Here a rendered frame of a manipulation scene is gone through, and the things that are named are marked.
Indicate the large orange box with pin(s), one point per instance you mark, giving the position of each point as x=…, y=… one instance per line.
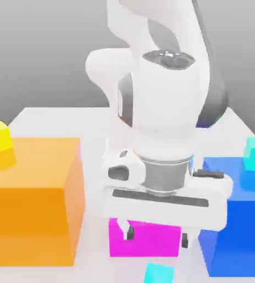
x=26, y=210

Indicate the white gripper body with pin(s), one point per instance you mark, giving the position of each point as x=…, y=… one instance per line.
x=162, y=213

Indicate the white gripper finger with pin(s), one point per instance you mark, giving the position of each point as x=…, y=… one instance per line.
x=123, y=227
x=191, y=238

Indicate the large blue box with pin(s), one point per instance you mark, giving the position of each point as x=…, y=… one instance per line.
x=249, y=232

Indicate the large magenta box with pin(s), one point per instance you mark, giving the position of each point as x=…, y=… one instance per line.
x=154, y=241

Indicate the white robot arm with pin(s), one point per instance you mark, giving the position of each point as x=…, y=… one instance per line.
x=167, y=106

